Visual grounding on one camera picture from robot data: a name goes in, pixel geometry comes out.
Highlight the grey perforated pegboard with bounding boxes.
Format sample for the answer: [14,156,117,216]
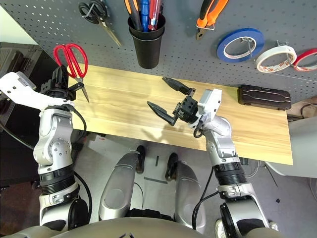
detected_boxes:
[0,0,317,100]

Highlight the orange black screwdriver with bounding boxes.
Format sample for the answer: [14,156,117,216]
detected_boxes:
[123,0,142,32]

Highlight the olive grey robot torso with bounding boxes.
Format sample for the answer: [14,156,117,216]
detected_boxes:
[0,217,285,238]

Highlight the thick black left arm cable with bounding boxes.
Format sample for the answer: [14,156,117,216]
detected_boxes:
[0,121,35,152]

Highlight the black handled scissors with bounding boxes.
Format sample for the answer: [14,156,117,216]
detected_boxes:
[78,0,122,48]

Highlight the silver robot leg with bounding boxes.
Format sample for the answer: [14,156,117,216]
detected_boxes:
[174,160,207,235]
[99,151,139,221]

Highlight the red handled scissors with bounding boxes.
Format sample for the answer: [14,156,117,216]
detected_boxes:
[53,43,90,104]

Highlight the red tape roll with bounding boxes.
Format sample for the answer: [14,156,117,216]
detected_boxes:
[293,48,317,72]

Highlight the black right robot foot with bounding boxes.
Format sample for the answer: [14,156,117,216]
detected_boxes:
[165,152,179,181]

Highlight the black tool case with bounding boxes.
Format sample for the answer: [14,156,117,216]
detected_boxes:
[237,84,292,112]

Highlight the orange black pliers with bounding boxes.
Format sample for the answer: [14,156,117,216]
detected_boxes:
[195,0,230,40]

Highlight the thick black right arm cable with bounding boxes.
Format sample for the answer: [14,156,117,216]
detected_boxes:
[192,168,221,230]

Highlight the thin black left wrist cable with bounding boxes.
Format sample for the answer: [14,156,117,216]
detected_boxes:
[63,104,88,132]

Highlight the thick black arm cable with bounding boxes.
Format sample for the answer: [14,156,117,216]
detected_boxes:
[0,121,35,152]
[192,168,221,230]

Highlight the blue tape roll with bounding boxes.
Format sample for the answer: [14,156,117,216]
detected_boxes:
[216,28,265,63]

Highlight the black ribbed hard case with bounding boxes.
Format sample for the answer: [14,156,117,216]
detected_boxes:
[0,42,38,75]

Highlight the black robot foot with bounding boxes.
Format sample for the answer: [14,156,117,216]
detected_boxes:
[165,152,179,181]
[135,145,147,174]

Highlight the blue handled screwdriver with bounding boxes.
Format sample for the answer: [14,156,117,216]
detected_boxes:
[140,0,151,32]

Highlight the black left robot foot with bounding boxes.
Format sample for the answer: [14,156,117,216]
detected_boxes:
[135,145,147,174]

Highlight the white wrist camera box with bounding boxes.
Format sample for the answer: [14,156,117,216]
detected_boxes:
[0,71,75,111]
[197,88,223,122]

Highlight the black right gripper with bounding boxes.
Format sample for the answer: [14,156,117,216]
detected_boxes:
[147,77,199,126]

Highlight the white floor cable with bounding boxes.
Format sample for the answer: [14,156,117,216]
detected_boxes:
[245,158,260,178]

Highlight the large white rounded cabinet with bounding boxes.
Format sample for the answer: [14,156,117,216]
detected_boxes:
[262,111,317,179]

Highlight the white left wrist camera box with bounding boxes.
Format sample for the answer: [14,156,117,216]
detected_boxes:
[0,71,75,111]

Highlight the black plastic cup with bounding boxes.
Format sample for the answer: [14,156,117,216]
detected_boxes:
[127,12,166,69]

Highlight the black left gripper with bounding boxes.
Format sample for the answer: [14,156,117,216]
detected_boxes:
[40,64,86,101]

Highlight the white tape roll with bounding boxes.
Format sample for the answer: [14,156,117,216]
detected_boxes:
[255,45,297,73]

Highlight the long grey floor tape strip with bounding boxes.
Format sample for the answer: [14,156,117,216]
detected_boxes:
[143,176,169,184]

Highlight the silver right robot leg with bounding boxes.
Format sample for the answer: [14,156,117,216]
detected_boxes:
[174,160,207,235]

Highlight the silver left robot leg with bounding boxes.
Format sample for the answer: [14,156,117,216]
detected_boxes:
[99,151,139,221]

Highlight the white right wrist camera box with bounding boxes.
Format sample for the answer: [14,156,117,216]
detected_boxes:
[197,88,223,122]

